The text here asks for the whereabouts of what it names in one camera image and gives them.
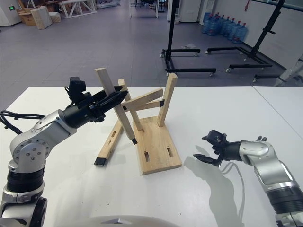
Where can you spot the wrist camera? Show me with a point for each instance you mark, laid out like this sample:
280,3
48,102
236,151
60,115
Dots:
217,137
77,88

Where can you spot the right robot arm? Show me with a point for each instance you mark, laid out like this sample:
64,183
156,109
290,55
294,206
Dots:
272,165

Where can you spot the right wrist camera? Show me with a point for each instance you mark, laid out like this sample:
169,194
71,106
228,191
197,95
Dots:
217,137

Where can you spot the blue water bottle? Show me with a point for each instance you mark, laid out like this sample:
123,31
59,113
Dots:
234,30
215,28
223,25
229,28
241,34
207,25

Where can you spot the wooden seat board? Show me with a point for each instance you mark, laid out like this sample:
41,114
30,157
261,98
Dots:
156,146

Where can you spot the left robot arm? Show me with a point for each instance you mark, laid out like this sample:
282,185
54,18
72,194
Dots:
28,151

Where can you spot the wooden cross bar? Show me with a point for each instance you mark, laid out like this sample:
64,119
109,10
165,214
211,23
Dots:
154,105
144,98

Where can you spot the white wrapped package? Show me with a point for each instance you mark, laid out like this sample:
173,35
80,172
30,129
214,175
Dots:
42,18

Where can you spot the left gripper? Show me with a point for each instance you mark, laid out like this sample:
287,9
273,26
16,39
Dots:
75,114

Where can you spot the white truss frame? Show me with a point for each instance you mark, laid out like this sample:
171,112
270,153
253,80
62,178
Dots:
78,7

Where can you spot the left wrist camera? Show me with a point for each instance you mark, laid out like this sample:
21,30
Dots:
77,88

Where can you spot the brown cardboard box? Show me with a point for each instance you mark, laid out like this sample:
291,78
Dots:
26,16

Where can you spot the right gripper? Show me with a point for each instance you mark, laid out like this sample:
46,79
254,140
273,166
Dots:
228,151

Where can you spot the black wheeled stand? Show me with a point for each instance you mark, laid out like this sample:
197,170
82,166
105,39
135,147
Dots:
175,35
258,42

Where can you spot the wooden leg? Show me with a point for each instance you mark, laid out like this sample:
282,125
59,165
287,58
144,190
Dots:
168,94
136,116
123,118

